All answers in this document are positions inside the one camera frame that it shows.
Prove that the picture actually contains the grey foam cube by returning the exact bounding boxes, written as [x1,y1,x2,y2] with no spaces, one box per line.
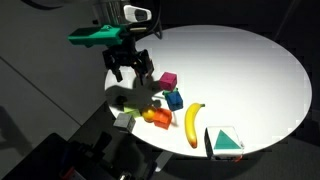
[112,112,137,133]

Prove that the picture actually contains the dark green foam cube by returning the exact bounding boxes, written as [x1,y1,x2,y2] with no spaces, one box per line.
[162,87,179,98]

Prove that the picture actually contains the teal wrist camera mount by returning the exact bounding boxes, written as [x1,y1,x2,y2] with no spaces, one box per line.
[68,24,129,48]

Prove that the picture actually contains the black equipment cart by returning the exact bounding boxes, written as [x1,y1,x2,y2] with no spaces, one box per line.
[0,131,158,180]

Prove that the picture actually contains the orange foam block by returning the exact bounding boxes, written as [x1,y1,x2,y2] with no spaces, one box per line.
[153,107,173,130]

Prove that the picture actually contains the yellow ball fruit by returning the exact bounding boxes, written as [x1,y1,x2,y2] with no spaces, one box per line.
[141,105,158,123]

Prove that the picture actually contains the purple clamp orange tips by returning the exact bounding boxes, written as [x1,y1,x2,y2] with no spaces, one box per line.
[59,164,79,180]

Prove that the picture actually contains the yellow banana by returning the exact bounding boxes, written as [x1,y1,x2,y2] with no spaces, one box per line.
[184,102,206,149]

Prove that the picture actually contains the magenta foam cube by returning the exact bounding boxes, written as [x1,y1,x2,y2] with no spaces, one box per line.
[158,71,178,92]

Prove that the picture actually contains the white table base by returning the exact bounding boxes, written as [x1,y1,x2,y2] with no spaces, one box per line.
[153,151,174,173]

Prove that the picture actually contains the blue foam cube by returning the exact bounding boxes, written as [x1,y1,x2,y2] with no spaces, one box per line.
[165,90,184,112]

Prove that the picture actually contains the white box green triangle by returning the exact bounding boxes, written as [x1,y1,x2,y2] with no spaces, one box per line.
[204,125,245,163]

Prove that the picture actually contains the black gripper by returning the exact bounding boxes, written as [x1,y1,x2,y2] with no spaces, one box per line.
[102,36,155,86]

